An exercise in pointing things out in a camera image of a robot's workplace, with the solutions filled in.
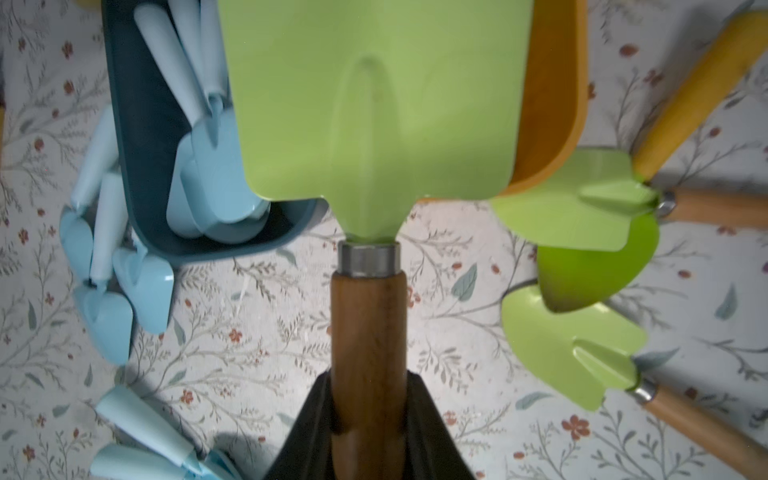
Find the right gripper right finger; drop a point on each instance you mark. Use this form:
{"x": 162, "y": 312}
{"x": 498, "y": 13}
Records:
{"x": 431, "y": 451}

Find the green shovel under pile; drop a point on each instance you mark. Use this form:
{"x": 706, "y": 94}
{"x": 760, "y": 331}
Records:
{"x": 572, "y": 279}

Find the light blue shovel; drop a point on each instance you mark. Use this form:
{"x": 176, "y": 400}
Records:
{"x": 208, "y": 187}
{"x": 123, "y": 408}
{"x": 91, "y": 230}

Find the light blue shovel beside box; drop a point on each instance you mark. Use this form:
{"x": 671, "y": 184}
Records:
{"x": 91, "y": 230}

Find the yellow storage box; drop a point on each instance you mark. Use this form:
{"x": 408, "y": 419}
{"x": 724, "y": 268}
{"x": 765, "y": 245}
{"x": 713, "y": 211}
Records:
{"x": 554, "y": 108}

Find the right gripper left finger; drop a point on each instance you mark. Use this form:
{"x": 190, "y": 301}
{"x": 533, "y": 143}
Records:
{"x": 306, "y": 453}

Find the green shovel wooden handle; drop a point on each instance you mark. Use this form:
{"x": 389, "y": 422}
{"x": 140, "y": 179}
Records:
{"x": 584, "y": 353}

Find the green shovel yellow handle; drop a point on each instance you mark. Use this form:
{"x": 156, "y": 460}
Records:
{"x": 591, "y": 200}

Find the light blue shovel crossing front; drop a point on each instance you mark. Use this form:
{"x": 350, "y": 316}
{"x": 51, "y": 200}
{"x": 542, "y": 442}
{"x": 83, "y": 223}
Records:
{"x": 122, "y": 462}

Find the teal storage box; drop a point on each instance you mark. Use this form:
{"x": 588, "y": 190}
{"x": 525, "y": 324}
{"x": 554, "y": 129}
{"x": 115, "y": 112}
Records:
{"x": 149, "y": 126}

